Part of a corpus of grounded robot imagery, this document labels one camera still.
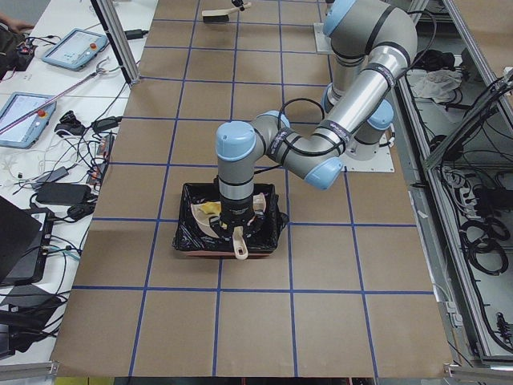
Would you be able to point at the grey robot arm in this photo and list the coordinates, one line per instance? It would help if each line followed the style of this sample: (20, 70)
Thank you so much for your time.
(374, 44)

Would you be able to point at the teach pendant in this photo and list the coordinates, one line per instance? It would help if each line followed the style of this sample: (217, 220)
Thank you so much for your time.
(75, 50)
(25, 134)

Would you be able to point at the far teach pendant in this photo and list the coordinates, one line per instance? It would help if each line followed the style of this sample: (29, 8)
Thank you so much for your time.
(75, 50)

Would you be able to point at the white crumpled cloth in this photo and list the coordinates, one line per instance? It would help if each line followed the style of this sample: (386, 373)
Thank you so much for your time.
(438, 85)

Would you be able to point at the black power adapter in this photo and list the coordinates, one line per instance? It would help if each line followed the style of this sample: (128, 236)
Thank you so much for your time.
(63, 194)

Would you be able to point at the long reacher grabber tool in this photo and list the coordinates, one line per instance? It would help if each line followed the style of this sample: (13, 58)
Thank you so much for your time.
(99, 71)

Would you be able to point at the black laptop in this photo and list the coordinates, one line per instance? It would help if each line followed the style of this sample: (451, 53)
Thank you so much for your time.
(25, 237)

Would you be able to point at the toy croissant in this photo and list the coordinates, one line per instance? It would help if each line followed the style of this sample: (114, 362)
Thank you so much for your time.
(211, 208)

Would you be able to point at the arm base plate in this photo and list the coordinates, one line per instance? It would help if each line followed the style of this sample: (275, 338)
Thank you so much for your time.
(360, 157)
(323, 42)

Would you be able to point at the near teach pendant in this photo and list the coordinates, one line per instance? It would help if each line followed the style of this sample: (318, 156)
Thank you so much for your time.
(25, 134)

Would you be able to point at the black lined trash bin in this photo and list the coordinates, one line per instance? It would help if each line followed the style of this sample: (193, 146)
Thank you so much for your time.
(206, 228)

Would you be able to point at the aluminium frame post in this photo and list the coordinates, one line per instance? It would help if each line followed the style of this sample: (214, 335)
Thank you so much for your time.
(114, 31)

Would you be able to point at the beige hand brush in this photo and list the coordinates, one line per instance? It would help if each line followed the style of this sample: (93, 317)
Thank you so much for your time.
(221, 15)

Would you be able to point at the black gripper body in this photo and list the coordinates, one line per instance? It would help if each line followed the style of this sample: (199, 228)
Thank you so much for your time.
(236, 213)
(237, 2)

